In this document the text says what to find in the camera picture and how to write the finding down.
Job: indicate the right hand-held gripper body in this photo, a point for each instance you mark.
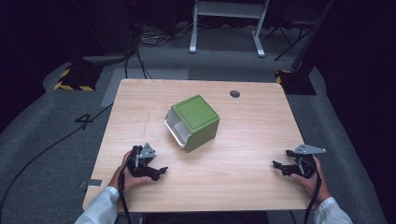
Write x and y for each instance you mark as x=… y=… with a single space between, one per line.
x=306 y=166

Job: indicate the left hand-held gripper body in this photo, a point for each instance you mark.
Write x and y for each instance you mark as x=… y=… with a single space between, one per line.
x=140 y=163

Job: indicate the green box with white inside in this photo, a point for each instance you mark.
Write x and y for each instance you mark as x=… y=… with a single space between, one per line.
x=197 y=119

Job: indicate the person's right hand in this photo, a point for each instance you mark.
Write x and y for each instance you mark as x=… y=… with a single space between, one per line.
x=313 y=186

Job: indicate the person's left hand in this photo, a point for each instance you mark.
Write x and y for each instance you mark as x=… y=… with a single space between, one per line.
x=126 y=182

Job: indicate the grey tape piece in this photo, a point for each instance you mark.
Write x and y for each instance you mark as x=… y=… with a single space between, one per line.
x=94 y=182

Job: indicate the black floor tape mark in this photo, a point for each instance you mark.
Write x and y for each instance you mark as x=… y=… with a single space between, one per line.
x=84 y=119

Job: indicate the black yellow striped base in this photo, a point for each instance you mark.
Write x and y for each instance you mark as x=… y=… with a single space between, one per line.
x=297 y=82
x=79 y=79

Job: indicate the black tripod stand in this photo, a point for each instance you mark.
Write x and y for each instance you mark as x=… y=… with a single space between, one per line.
x=288 y=46

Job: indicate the grey curved stand foot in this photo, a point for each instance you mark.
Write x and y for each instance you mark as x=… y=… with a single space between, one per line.
x=106 y=59

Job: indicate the dark slanted pole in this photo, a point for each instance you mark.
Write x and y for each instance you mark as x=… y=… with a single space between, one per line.
x=313 y=34

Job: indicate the white metal stand frame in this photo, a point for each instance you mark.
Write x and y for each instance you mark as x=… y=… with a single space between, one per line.
x=229 y=10

